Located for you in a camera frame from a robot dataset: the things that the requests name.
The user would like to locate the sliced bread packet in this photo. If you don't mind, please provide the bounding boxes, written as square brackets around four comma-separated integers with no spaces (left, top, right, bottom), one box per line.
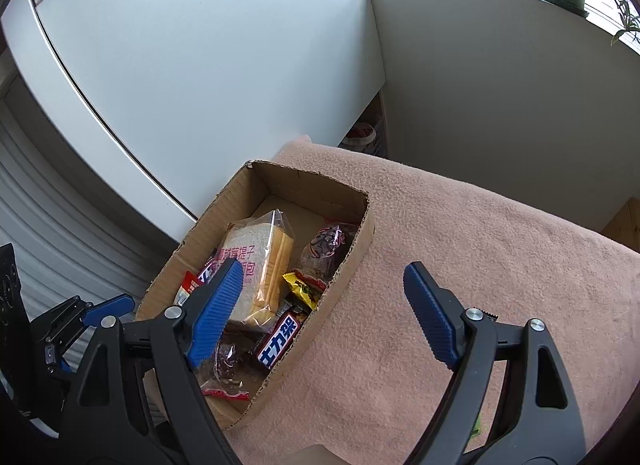
[212,210,296,331]

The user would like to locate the plastic basket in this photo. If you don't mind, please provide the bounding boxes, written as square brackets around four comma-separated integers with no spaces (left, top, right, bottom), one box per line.
[345,117,388,158]

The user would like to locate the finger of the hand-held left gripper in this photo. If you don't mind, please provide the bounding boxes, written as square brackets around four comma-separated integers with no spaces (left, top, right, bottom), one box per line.
[31,295,136,376]

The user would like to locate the chocolate bar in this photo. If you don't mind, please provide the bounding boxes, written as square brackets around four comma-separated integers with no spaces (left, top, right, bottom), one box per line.
[197,262,226,291]
[255,312,307,371]

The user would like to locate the dark brown snack packet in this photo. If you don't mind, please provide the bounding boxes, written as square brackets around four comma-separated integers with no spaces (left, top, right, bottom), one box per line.
[280,295,311,318]

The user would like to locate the clear red dates packet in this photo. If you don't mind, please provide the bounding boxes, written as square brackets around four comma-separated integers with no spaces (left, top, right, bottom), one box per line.
[200,330,261,401]

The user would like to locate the dark red snack packet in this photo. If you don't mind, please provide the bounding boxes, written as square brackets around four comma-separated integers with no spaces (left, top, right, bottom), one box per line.
[300,219,360,281]

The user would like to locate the white cabinet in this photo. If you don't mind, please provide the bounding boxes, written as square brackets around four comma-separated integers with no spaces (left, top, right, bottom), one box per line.
[0,0,388,241]

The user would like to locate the white ribbed shutter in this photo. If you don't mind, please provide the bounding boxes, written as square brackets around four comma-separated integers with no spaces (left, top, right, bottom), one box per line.
[0,95,181,366]

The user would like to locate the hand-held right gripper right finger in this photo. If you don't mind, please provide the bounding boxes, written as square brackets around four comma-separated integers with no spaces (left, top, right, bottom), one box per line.
[402,261,583,465]

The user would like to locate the brown cardboard box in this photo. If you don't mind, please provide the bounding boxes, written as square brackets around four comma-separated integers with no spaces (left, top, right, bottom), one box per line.
[135,160,375,431]

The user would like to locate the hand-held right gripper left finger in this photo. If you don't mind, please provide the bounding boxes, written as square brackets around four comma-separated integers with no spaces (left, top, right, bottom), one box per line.
[60,257,246,465]

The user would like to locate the yellow snack packet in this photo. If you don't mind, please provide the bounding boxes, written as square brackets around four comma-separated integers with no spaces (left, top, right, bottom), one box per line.
[282,270,328,311]

